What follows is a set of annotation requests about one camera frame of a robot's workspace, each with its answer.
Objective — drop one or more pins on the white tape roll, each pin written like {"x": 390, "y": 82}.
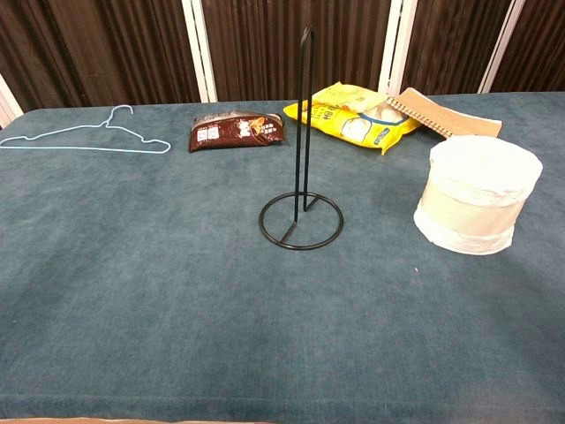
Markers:
{"x": 476, "y": 199}

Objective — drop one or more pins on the brown snack packet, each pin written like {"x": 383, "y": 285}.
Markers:
{"x": 234, "y": 132}

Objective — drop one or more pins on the brown spiral notebook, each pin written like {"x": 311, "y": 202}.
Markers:
{"x": 446, "y": 115}

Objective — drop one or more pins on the teal table cloth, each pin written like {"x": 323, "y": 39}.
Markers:
{"x": 176, "y": 309}

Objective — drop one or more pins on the white partition frame post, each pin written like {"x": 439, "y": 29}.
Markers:
{"x": 501, "y": 44}
{"x": 397, "y": 44}
{"x": 199, "y": 48}
{"x": 9, "y": 106}

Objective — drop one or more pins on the yellow snack bag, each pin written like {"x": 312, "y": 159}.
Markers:
{"x": 353, "y": 128}

